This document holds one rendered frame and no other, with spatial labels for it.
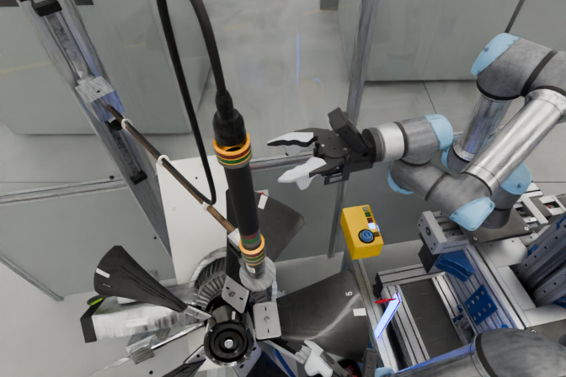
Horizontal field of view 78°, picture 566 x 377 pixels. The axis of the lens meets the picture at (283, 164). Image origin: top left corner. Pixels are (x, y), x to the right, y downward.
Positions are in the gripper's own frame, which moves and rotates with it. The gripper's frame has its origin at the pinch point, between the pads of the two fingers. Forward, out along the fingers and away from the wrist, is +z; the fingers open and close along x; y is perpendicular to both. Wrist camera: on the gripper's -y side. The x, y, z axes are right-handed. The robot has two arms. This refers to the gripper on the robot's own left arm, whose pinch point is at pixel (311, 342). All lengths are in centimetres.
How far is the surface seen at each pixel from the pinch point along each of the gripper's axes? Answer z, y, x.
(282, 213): 19.9, -14.1, -22.7
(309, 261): 50, -48, 124
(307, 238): 52, -50, 94
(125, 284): 38.2, 22.1, -16.4
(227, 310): 18.8, 9.0, -7.2
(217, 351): 14.2, 16.7, -5.4
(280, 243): 16.4, -9.0, -19.2
